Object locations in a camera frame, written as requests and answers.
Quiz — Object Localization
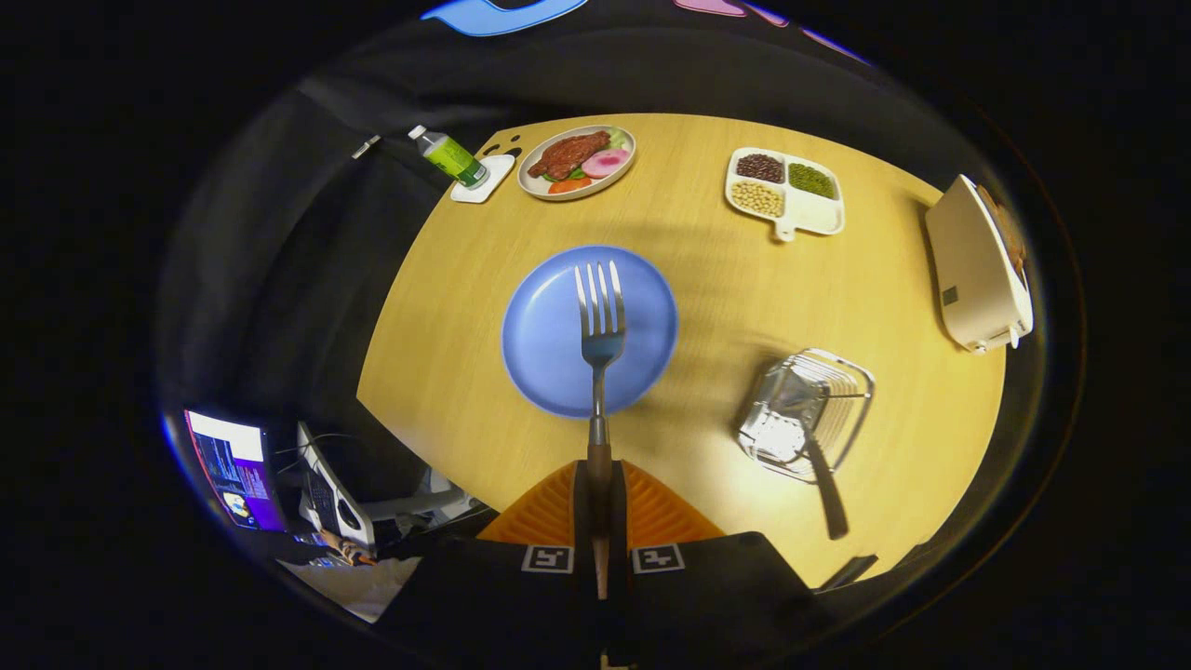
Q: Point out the beige plate with food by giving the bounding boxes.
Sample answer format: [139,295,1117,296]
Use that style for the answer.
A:
[517,125,637,202]

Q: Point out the blue round plate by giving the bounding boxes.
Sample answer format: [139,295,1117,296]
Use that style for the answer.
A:
[502,245,679,419]

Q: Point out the metal wire basket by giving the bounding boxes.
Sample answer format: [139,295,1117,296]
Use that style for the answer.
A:
[738,348,876,483]

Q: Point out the green plastic bottle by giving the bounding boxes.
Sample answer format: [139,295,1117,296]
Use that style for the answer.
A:
[408,125,489,190]

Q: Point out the orange black patterned object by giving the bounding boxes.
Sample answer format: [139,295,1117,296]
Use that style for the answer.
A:
[321,530,378,566]

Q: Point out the white divided bean tray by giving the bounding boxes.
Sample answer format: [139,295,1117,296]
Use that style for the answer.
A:
[725,147,846,243]

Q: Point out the white cloth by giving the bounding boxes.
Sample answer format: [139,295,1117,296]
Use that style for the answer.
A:
[279,556,424,623]

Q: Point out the white square coaster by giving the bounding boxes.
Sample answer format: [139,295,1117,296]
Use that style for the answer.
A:
[450,154,515,204]

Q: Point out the white furniture frame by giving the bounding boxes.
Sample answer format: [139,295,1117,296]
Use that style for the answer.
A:
[358,470,475,524]

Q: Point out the metal spoon with dark handle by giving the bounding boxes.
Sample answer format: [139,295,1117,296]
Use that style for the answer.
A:
[768,372,850,541]

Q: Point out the white toaster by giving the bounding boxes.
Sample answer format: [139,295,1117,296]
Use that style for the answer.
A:
[925,174,1035,355]

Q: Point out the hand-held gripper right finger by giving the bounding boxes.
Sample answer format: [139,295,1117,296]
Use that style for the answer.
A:
[612,461,838,669]

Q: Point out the computer monitor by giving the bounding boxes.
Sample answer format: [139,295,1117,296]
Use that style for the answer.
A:
[183,409,285,533]

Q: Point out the metal fork with wooden handle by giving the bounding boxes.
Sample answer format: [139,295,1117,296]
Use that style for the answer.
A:
[574,261,627,601]

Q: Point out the bread slices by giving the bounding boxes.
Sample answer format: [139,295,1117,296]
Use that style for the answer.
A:
[977,184,1027,273]

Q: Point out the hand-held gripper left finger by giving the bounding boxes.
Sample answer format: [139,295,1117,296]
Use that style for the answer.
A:
[377,461,596,669]

